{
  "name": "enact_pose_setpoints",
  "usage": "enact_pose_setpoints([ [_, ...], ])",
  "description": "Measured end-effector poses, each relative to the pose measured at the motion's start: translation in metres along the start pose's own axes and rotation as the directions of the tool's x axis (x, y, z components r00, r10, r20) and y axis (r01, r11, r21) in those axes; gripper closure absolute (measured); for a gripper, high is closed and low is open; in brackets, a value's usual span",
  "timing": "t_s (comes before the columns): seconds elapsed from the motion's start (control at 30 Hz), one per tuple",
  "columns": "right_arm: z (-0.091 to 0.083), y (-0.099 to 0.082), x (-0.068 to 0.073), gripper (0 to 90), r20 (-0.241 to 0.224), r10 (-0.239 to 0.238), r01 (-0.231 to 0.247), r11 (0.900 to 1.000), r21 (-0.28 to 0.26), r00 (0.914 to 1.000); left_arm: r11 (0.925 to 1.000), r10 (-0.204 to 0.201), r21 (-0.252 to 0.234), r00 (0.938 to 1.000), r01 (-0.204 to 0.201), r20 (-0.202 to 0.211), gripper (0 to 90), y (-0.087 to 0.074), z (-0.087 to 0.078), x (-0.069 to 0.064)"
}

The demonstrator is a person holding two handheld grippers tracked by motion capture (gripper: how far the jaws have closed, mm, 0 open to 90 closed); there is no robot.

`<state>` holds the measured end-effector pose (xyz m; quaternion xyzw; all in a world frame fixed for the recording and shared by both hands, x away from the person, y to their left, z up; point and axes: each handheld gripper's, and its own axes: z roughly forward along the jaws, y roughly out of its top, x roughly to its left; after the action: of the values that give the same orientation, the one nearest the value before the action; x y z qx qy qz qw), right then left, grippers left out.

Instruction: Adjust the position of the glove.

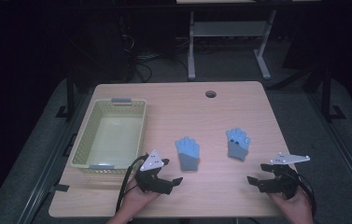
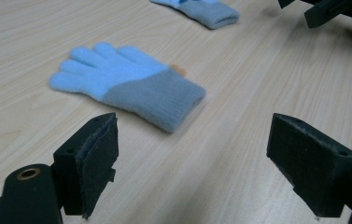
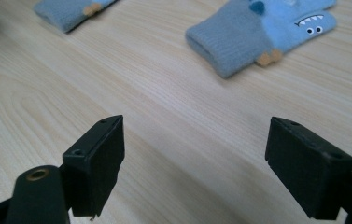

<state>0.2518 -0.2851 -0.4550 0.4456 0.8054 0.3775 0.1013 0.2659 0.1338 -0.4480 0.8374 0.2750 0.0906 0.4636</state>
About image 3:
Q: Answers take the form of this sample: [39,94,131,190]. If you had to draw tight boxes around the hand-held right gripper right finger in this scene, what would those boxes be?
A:
[264,116,352,221]

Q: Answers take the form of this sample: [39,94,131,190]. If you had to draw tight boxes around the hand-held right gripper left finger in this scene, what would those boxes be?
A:
[62,114,126,218]

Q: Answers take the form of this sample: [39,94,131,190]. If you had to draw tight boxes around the blue monster knit glove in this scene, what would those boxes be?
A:
[185,0,338,79]
[33,0,119,34]

